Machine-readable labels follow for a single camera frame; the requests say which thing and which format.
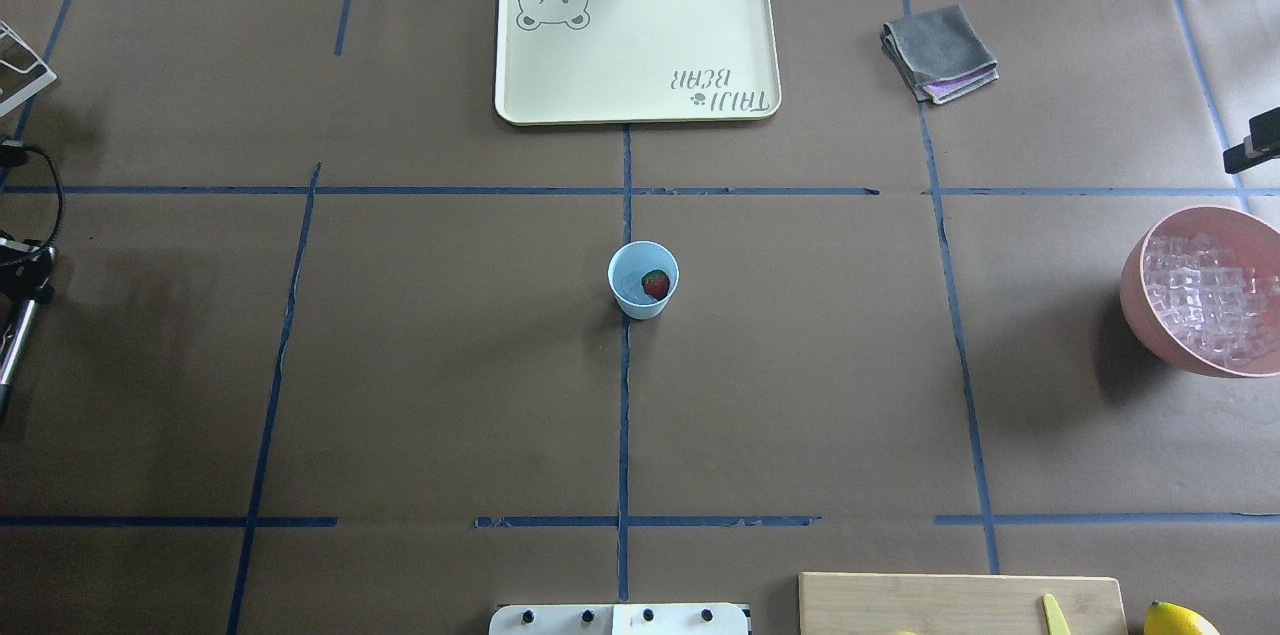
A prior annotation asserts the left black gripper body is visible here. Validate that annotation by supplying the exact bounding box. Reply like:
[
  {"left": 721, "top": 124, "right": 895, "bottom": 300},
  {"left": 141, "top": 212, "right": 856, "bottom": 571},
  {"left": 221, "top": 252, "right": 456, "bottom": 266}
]
[{"left": 1, "top": 236, "right": 58, "bottom": 303}]

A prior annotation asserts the steel muddler black tip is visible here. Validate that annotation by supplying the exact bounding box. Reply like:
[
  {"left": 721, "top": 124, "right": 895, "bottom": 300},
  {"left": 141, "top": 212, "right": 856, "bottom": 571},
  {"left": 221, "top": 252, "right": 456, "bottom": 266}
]
[{"left": 1, "top": 300, "right": 38, "bottom": 417}]

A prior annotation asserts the red strawberry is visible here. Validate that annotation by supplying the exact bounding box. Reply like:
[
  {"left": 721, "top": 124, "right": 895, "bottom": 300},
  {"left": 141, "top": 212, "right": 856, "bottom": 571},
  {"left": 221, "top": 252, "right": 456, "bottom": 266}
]
[{"left": 640, "top": 269, "right": 671, "bottom": 301}]

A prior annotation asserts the pink bowl with ice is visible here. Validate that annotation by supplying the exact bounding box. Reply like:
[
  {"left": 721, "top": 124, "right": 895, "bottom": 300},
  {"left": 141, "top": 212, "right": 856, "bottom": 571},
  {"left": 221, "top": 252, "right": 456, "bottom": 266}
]
[{"left": 1120, "top": 206, "right": 1279, "bottom": 376}]

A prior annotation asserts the light blue cup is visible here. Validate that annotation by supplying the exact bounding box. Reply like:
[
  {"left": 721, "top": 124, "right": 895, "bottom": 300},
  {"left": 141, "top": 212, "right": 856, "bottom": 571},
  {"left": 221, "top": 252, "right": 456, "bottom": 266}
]
[{"left": 607, "top": 239, "right": 680, "bottom": 321}]

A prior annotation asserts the grey folded cloth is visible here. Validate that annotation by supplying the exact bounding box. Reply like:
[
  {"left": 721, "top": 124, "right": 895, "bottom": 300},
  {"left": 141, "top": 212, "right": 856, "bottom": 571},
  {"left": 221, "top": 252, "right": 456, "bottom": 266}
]
[{"left": 879, "top": 5, "right": 998, "bottom": 105}]

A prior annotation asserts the yellow lemon near board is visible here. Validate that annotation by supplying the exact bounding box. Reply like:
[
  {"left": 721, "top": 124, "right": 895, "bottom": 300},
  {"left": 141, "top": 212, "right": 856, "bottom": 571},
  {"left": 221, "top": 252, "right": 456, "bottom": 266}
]
[{"left": 1142, "top": 600, "right": 1220, "bottom": 635}]

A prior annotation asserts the yellow plastic knife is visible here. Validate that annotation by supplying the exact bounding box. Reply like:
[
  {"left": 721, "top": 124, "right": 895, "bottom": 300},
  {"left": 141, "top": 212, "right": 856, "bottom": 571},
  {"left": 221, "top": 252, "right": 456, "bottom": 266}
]
[{"left": 1042, "top": 593, "right": 1071, "bottom": 635}]

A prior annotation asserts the cream bear tray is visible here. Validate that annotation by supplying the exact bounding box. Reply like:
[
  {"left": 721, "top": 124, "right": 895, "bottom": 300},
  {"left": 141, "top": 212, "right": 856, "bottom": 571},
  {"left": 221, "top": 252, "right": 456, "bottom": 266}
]
[{"left": 494, "top": 0, "right": 782, "bottom": 125}]

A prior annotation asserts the bamboo cutting board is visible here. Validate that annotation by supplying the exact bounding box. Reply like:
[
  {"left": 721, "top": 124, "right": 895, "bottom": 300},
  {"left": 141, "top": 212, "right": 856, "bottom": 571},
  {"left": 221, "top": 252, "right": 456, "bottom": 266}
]
[{"left": 797, "top": 572, "right": 1128, "bottom": 634}]

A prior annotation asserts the white wire cup rack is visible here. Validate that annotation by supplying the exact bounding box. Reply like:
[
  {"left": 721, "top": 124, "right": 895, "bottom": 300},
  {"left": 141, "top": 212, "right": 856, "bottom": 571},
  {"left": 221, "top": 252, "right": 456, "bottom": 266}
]
[{"left": 0, "top": 20, "right": 58, "bottom": 117}]

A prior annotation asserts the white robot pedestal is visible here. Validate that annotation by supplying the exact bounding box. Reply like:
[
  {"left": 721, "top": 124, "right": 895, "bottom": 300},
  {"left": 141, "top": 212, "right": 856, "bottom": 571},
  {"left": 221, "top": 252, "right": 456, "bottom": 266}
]
[{"left": 488, "top": 602, "right": 753, "bottom": 634}]

